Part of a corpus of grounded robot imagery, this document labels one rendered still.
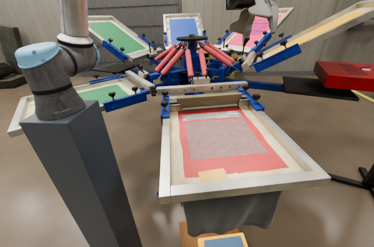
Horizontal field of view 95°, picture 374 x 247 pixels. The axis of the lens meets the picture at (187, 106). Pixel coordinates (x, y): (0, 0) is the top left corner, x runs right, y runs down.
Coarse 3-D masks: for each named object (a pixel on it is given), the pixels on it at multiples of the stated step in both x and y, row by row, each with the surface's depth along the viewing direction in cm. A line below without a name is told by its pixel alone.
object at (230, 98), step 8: (184, 96) 106; (192, 96) 105; (200, 96) 105; (208, 96) 105; (216, 96) 105; (224, 96) 106; (232, 96) 107; (240, 96) 107; (184, 104) 106; (192, 104) 106; (200, 104) 107; (208, 104) 107; (216, 104) 108; (224, 104) 108
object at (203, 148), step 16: (192, 112) 109; (208, 112) 108; (192, 128) 93; (208, 128) 93; (192, 144) 81; (208, 144) 81; (224, 144) 81; (192, 160) 72; (208, 160) 72; (224, 160) 72; (192, 176) 65
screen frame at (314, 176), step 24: (168, 120) 95; (264, 120) 92; (168, 144) 77; (288, 144) 74; (168, 168) 64; (312, 168) 62; (168, 192) 55; (192, 192) 55; (216, 192) 56; (240, 192) 57
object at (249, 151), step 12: (228, 108) 112; (240, 108) 111; (216, 120) 99; (228, 120) 99; (240, 120) 98; (228, 132) 89; (240, 132) 88; (252, 132) 88; (228, 144) 80; (240, 144) 80; (252, 144) 80; (264, 144) 80; (240, 156) 73; (252, 156) 73; (264, 156) 73; (276, 156) 72; (240, 168) 68; (252, 168) 67; (264, 168) 67; (276, 168) 67
